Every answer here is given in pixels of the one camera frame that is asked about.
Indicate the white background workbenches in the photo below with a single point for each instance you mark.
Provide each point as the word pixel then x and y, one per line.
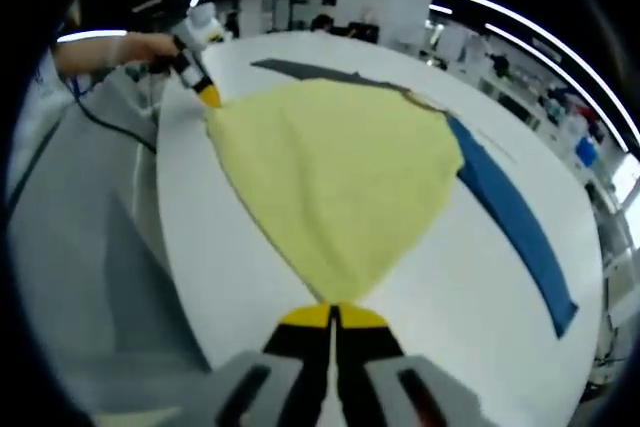
pixel 520 92

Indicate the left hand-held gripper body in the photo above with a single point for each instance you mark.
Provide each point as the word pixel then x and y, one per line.
pixel 200 29

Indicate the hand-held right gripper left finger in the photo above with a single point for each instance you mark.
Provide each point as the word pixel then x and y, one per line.
pixel 270 382

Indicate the blue container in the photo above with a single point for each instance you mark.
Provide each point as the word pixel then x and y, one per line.
pixel 586 152

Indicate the black monitor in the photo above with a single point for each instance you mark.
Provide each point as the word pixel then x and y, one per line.
pixel 362 32

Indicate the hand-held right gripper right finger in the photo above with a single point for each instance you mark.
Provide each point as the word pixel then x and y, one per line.
pixel 395 387

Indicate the ceiling light strips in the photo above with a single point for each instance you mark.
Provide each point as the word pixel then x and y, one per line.
pixel 540 39

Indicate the yellow garment with blue sleeve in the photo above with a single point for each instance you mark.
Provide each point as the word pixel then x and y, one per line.
pixel 340 172

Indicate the bright window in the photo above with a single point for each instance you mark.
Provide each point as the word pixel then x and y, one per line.
pixel 627 174

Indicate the person's left hand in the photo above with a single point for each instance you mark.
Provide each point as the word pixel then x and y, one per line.
pixel 142 49

